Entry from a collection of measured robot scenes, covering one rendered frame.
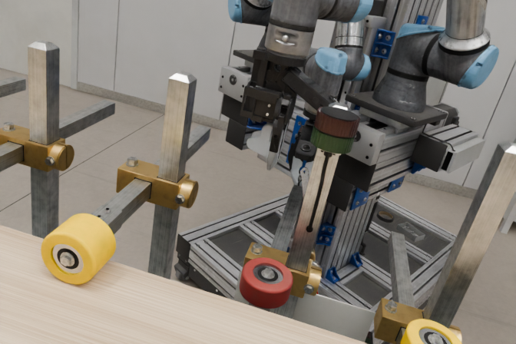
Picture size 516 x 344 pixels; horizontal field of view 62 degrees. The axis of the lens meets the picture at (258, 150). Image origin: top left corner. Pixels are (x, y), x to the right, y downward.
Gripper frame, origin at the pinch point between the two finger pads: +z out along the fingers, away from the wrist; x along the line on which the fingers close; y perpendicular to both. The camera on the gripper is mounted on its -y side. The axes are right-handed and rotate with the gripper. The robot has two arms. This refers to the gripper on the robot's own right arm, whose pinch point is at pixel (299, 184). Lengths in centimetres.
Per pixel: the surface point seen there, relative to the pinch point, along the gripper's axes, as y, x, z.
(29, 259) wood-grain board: -60, 32, -7
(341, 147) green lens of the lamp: -46, -6, -30
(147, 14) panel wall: 232, 159, 4
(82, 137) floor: 148, 160, 84
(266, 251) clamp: -38.2, 1.3, -4.3
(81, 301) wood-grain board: -64, 21, -7
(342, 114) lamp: -44, -5, -34
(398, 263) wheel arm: -22.8, -24.9, 0.1
